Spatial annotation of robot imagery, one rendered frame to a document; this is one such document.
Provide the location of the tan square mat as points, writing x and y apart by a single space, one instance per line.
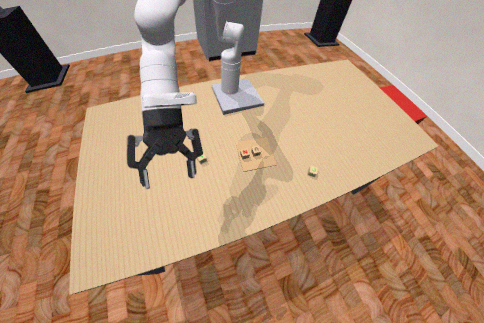
265 159

